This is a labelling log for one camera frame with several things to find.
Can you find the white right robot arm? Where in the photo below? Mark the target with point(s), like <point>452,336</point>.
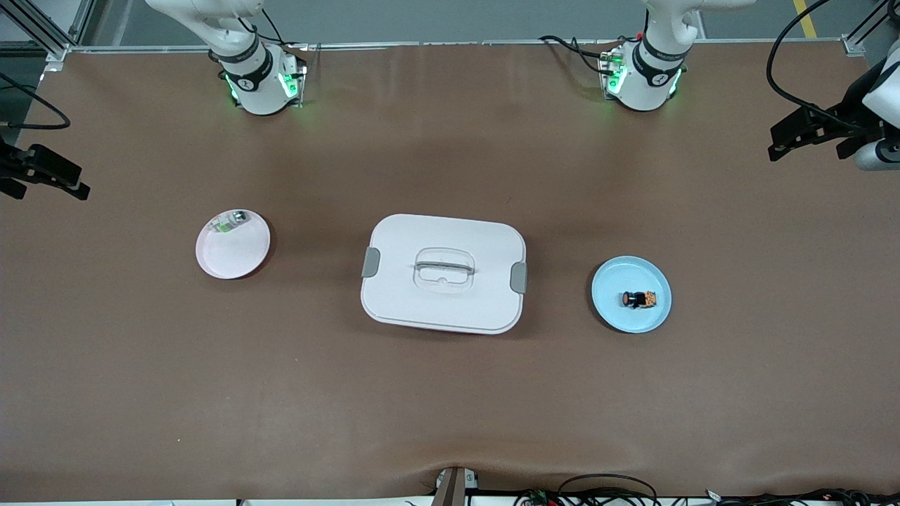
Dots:
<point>260,84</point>

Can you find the pink round plate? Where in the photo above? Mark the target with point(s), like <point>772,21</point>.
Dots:
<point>235,256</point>

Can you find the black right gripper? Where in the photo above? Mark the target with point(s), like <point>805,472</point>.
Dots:
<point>8,166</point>

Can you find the green push-button switch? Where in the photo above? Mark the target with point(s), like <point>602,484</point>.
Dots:
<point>226,225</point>

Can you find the light blue round plate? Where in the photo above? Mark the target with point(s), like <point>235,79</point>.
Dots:
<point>619,281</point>

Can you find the white lidded storage box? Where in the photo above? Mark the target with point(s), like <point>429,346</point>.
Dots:
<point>422,309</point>

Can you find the grey box latch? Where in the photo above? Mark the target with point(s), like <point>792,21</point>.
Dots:
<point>519,277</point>
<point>370,262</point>

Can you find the metal table edge bracket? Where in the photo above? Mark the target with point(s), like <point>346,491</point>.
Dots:
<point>453,488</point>

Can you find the aluminium frame profile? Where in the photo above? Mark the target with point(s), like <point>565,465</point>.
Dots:
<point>861,31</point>
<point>42,31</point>

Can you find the aluminium table edge rail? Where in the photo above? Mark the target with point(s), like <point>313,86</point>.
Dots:
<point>436,45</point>

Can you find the brown table mat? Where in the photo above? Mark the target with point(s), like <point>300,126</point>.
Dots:
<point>450,393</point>

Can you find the orange push-button switch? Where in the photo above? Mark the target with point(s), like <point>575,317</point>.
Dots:
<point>643,300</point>

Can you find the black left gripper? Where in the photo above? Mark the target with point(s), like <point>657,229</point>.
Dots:
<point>838,128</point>

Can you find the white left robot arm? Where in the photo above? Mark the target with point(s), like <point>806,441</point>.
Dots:
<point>647,77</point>

